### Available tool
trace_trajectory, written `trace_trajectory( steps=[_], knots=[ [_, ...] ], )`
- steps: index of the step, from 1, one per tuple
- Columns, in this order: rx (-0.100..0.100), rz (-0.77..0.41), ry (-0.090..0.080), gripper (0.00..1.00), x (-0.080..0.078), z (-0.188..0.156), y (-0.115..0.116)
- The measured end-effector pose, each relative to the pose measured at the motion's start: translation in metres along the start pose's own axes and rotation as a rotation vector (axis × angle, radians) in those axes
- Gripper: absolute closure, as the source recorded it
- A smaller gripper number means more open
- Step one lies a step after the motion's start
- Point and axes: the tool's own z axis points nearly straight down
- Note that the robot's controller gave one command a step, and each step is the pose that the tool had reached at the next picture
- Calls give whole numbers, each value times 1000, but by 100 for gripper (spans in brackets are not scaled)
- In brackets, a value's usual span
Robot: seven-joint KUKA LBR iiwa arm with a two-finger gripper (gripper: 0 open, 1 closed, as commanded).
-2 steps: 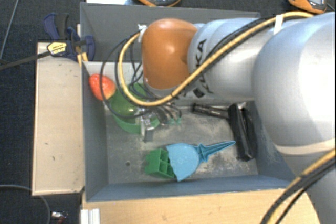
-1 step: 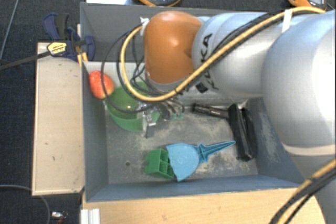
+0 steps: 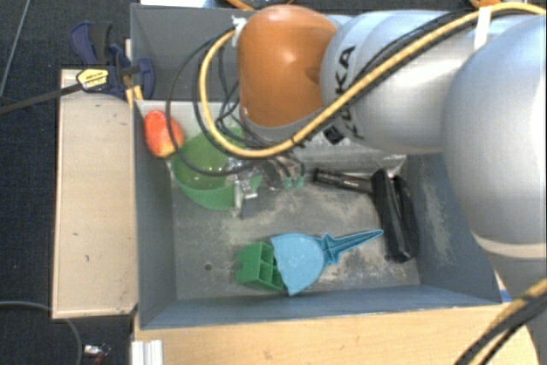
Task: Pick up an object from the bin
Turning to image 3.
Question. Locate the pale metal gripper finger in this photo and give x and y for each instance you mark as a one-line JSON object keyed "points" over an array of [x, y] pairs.
{"points": [[250, 207], [236, 201]]}

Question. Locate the green plastic bowl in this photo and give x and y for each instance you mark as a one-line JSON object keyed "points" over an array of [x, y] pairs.
{"points": [[201, 184]]}

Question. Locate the grey metal bin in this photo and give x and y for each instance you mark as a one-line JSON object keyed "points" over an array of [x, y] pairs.
{"points": [[213, 235]]}

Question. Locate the green plastic toy brick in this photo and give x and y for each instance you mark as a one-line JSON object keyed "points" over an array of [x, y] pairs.
{"points": [[254, 267]]}

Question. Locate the light blue plastic scoop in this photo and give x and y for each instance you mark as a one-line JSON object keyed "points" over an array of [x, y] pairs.
{"points": [[299, 260]]}

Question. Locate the red and yellow apple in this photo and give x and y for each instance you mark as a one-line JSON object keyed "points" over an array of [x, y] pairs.
{"points": [[160, 134]]}

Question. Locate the pale wood flat board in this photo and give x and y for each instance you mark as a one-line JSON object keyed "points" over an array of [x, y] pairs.
{"points": [[94, 205]]}

